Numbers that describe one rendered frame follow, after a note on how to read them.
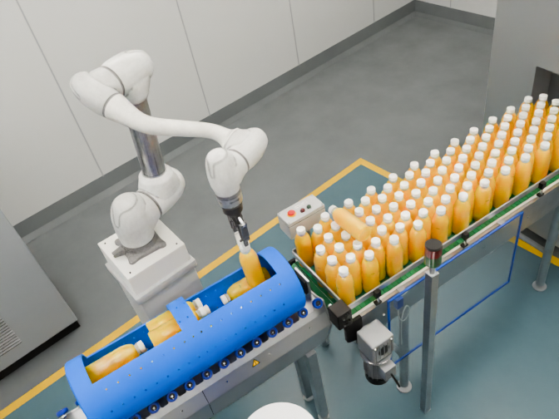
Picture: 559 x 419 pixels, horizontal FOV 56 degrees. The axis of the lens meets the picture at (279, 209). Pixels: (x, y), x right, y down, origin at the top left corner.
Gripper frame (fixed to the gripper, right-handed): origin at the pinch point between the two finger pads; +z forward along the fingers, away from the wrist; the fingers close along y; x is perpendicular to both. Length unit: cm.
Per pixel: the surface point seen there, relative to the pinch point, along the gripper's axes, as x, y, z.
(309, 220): 40, -19, 28
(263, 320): -7.3, 19.5, 22.5
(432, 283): 55, 43, 27
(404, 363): 55, 28, 106
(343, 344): 47, -16, 134
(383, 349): 31, 42, 52
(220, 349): -26.4, 19.6, 23.5
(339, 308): 22.4, 26.3, 33.6
